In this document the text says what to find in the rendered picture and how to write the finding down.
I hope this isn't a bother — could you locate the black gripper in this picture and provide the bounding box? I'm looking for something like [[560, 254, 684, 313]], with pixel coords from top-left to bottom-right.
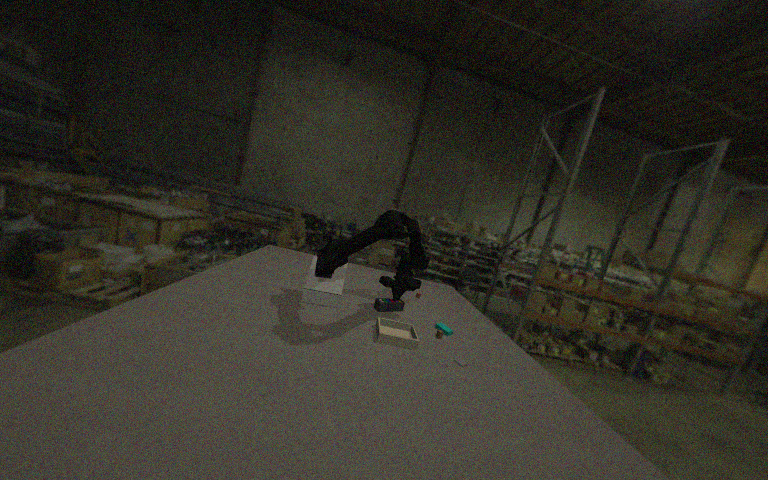
[[379, 266, 413, 301]]

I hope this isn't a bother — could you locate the teal rectangular block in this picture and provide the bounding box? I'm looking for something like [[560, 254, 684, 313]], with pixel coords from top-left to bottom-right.
[[435, 323, 454, 336]]

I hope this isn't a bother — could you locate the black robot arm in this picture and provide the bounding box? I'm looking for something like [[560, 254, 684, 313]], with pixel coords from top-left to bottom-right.
[[314, 210, 430, 291]]

